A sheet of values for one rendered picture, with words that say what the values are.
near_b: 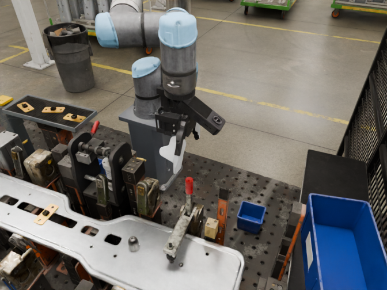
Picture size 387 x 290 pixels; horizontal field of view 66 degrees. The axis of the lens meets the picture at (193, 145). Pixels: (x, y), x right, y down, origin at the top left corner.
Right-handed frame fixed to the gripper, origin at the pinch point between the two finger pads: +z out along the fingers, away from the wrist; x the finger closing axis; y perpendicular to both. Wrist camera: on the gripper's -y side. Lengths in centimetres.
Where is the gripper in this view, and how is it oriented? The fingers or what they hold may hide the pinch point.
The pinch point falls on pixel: (189, 156)
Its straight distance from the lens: 79.3
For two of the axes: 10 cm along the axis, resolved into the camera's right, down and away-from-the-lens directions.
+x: -3.6, 5.8, -7.3
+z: 0.0, 7.8, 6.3
